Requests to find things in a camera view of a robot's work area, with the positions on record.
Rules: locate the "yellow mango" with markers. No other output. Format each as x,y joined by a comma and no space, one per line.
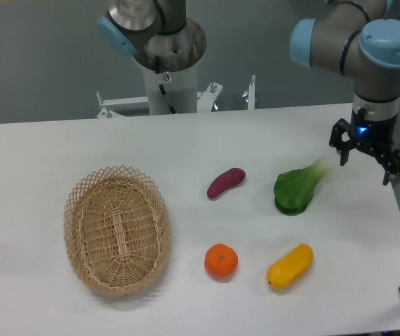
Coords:
290,268

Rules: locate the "white metal base frame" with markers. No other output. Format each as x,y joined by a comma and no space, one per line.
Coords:
206,102

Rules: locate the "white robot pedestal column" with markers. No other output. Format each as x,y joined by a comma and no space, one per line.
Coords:
169,64

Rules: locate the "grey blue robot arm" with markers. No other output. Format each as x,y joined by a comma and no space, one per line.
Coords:
354,40

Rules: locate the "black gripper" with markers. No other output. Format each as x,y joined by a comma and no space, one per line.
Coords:
370,137

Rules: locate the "orange tangerine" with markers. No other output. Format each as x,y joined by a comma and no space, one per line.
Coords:
221,261

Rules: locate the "green bok choy vegetable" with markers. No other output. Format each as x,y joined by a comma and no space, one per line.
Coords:
294,190

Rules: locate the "woven wicker basket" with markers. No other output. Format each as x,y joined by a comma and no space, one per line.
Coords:
116,231

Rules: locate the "purple sweet potato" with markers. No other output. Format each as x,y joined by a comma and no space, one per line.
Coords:
225,181

